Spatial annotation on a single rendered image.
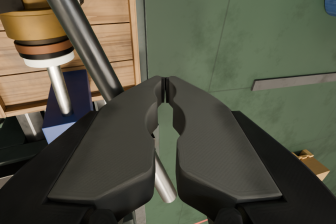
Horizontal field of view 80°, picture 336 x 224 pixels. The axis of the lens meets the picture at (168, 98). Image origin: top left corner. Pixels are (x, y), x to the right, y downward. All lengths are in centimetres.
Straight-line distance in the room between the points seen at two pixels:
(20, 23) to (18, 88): 32
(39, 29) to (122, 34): 29
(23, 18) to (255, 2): 179
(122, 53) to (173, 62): 113
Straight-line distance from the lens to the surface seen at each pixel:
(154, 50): 158
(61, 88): 38
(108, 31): 55
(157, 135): 71
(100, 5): 54
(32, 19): 31
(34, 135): 73
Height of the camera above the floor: 142
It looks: 52 degrees down
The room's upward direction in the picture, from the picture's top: 144 degrees clockwise
